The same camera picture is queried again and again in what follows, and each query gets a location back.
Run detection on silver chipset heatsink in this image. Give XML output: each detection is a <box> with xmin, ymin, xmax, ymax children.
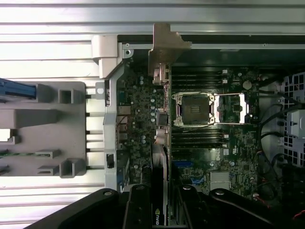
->
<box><xmin>210</xmin><ymin>172</ymin><xmax>231</xmax><ymax>190</ymax></box>

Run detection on blue expansion slot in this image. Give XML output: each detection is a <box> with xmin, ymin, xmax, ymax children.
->
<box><xmin>173</xmin><ymin>160</ymin><xmax>193</xmax><ymax>167</ymax></box>

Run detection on green motherboard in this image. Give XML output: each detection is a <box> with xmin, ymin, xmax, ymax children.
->
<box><xmin>116</xmin><ymin>64</ymin><xmax>260</xmax><ymax>203</ymax></box>

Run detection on open grey PC case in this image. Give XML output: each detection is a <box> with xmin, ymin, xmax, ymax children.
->
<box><xmin>91</xmin><ymin>34</ymin><xmax>305</xmax><ymax>229</ymax></box>

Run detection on CPU socket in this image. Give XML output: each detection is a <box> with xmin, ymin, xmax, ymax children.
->
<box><xmin>172</xmin><ymin>92</ymin><xmax>216</xmax><ymax>128</ymax></box>

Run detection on metal socket cover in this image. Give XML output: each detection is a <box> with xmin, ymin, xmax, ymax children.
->
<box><xmin>214</xmin><ymin>92</ymin><xmax>251</xmax><ymax>125</ymax></box>

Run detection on grey parts rack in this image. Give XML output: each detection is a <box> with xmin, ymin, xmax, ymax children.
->
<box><xmin>0</xmin><ymin>81</ymin><xmax>88</xmax><ymax>178</ymax></box>

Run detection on perforated metal disk bay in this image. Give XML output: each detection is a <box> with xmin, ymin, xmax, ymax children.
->
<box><xmin>282</xmin><ymin>71</ymin><xmax>305</xmax><ymax>167</ymax></box>

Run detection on green RAM stick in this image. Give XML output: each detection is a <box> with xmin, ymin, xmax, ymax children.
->
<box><xmin>0</xmin><ymin>150</ymin><xmax>40</xmax><ymax>158</ymax></box>

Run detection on blue disk carrier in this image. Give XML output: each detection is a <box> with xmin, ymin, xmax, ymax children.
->
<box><xmin>0</xmin><ymin>78</ymin><xmax>36</xmax><ymax>101</ymax></box>

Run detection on silver metal bracket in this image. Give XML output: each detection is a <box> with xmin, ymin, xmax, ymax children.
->
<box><xmin>286</xmin><ymin>110</ymin><xmax>305</xmax><ymax>137</ymax></box>

